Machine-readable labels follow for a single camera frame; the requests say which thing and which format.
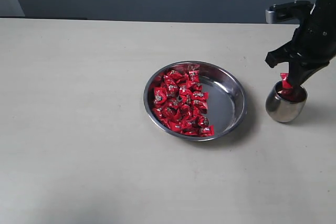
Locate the steel cup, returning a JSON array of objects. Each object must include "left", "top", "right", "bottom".
[{"left": 265, "top": 81, "right": 308, "bottom": 123}]

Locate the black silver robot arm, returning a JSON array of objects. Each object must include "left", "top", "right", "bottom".
[{"left": 265, "top": 0, "right": 335, "bottom": 87}]

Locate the red candy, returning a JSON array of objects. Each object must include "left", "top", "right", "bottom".
[
  {"left": 153, "top": 87, "right": 167, "bottom": 108},
  {"left": 191, "top": 91, "right": 208, "bottom": 101},
  {"left": 199, "top": 125, "right": 214, "bottom": 137},
  {"left": 280, "top": 73, "right": 292, "bottom": 90},
  {"left": 167, "top": 70, "right": 183, "bottom": 81}
]

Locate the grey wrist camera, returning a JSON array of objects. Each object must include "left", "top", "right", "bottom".
[{"left": 265, "top": 0, "right": 313, "bottom": 24}]

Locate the round steel plate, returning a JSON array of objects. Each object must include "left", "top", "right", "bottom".
[{"left": 143, "top": 61, "right": 247, "bottom": 142}]

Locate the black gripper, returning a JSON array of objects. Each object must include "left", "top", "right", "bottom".
[{"left": 265, "top": 11, "right": 335, "bottom": 88}]

